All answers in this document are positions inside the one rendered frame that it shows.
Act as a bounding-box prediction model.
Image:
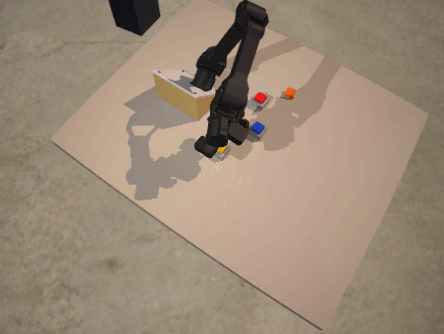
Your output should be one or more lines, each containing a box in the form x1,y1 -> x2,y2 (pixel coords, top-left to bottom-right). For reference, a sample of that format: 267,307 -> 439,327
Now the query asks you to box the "yellow button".
214,145 -> 230,161

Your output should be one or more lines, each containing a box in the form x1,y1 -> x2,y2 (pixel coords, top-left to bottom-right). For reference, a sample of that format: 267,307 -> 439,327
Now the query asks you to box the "red button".
251,92 -> 269,111

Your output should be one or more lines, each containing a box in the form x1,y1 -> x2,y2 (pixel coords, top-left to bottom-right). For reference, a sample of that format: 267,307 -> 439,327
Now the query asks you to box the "blue button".
248,121 -> 268,141

